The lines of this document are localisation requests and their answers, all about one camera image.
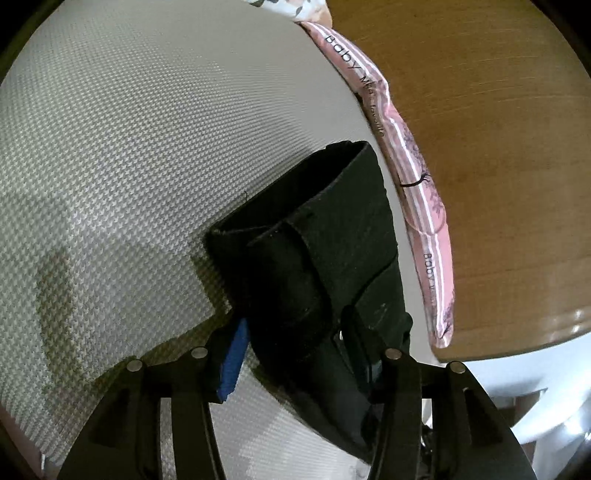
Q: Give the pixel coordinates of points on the white floral pillow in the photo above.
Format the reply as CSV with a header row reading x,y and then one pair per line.
x,y
314,11

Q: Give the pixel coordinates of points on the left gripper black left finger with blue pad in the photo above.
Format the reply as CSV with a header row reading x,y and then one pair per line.
x,y
121,439

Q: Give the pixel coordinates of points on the pink striped long pillow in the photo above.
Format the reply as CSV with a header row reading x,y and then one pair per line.
x,y
424,211

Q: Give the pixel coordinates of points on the white cabinet with handle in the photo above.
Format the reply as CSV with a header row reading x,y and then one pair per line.
x,y
550,386

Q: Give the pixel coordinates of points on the black pants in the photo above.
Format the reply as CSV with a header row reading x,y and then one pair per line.
x,y
312,265

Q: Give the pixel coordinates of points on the brown wooden headboard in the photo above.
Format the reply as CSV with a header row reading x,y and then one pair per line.
x,y
499,105

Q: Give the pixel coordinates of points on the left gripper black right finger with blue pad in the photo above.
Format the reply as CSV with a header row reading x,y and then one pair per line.
x,y
439,423

